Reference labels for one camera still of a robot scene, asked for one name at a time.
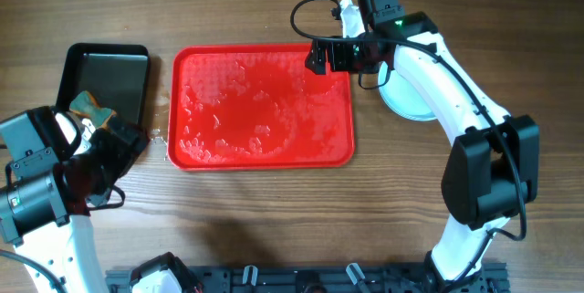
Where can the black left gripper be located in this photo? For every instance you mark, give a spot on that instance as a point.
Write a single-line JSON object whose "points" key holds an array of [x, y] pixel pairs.
{"points": [[124, 150]]}

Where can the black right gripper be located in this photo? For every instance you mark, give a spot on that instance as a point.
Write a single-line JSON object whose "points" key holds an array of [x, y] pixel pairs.
{"points": [[338, 62]]}

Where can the black water tray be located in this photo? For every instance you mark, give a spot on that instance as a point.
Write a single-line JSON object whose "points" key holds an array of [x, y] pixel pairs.
{"points": [[116, 75]]}

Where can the red serving tray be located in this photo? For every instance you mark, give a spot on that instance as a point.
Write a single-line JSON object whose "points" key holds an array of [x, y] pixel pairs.
{"points": [[251, 107]]}

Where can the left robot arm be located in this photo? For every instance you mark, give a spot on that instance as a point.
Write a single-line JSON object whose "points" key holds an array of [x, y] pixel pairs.
{"points": [[52, 188]]}

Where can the white plate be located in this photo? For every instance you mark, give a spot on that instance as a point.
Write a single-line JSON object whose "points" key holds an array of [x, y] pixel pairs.
{"points": [[401, 96]]}

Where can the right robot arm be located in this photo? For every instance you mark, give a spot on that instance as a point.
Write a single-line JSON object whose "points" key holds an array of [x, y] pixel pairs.
{"points": [[492, 170]]}

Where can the orange and green sponge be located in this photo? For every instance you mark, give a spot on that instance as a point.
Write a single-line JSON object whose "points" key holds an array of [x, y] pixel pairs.
{"points": [[86, 106]]}

